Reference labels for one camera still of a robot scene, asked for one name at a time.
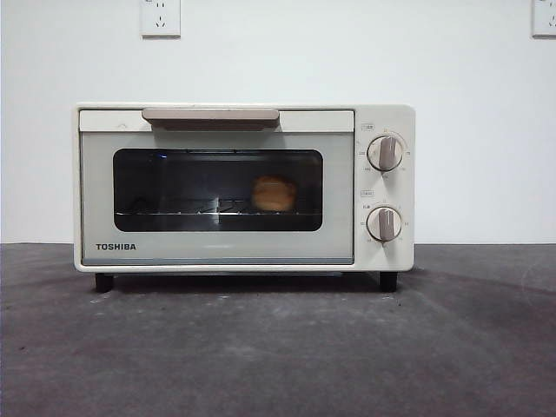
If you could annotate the oven timer knob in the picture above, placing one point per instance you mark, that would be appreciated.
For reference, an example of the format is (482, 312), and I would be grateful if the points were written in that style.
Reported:
(385, 224)

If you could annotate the oven temperature knob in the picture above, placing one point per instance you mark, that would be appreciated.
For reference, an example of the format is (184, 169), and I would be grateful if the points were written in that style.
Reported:
(385, 153)

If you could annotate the white wall socket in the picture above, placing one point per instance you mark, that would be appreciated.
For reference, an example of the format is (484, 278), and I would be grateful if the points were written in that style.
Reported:
(160, 19)
(545, 19)

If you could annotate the white Toshiba toaster oven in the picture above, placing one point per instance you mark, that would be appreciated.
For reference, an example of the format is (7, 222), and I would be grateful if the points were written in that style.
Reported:
(386, 117)

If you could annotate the golden bread roll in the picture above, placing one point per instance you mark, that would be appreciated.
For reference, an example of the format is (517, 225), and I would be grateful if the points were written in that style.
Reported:
(274, 193)

